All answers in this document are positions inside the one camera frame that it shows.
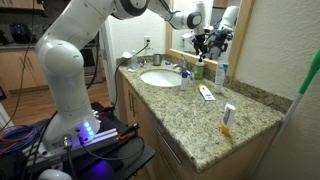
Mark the blue cap deodorant bottle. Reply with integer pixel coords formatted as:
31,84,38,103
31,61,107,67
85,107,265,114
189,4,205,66
180,71,188,91

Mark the black robot cart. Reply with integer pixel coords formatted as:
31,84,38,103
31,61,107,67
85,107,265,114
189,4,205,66
0,112,155,180

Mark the tall white lotion tube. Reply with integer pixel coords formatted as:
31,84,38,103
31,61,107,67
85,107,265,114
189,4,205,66
214,62,228,93

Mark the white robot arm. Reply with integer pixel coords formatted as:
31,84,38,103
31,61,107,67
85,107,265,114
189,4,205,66
35,0,206,154

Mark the green white mop handle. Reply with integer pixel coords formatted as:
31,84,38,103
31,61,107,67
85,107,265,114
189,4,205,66
269,49,320,150

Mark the chrome faucet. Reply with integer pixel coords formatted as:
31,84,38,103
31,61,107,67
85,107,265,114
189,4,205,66
173,55,194,80

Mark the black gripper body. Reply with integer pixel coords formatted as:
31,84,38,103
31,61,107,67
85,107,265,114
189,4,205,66
193,25,214,49

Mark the blue red cable coil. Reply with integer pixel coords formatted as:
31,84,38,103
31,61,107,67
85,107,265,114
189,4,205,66
0,124,40,156

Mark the yellow cap sunscreen tube lying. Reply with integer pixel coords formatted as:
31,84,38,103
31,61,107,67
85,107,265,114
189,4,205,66
198,84,215,101

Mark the clear water bottle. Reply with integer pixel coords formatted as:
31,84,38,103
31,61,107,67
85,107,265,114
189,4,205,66
130,50,138,70

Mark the white oval sink basin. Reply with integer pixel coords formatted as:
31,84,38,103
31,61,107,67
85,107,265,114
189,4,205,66
140,70,182,87

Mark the black power cable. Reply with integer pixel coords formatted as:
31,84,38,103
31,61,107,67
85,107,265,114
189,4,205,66
96,42,150,116

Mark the wooden vanity cabinet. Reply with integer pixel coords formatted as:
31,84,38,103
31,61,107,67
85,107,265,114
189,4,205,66
120,71,283,180

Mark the green pump soap bottle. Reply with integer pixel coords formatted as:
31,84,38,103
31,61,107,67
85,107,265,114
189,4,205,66
194,58,205,79

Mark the steel tumbler cup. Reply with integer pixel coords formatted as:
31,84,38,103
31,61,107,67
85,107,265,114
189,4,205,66
153,54,162,66

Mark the wood framed mirror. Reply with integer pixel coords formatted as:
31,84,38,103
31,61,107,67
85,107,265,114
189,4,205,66
164,0,256,78

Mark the white tube yellow cap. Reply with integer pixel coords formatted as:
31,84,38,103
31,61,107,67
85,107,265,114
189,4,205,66
221,103,236,135

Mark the white wall outlet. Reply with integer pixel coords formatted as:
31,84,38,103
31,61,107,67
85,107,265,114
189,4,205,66
144,36,151,49

